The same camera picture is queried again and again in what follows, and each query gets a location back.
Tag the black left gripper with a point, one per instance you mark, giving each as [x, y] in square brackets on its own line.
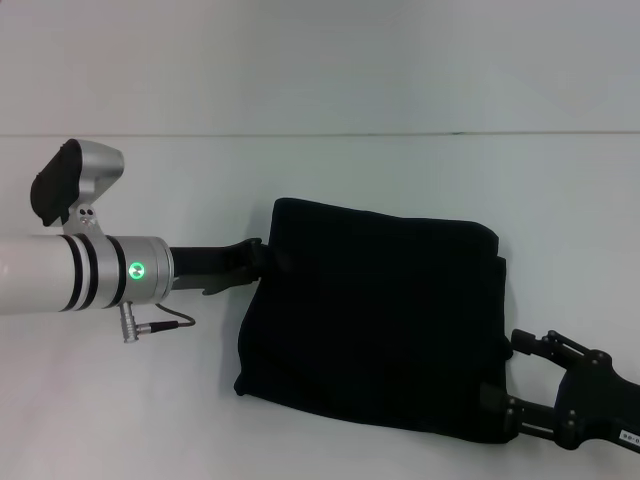
[205, 262]

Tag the black shirt with FREE print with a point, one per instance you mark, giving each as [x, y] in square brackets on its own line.
[375, 325]

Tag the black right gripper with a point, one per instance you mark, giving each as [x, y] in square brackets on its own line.
[595, 400]

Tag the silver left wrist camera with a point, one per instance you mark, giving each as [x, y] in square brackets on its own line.
[75, 180]

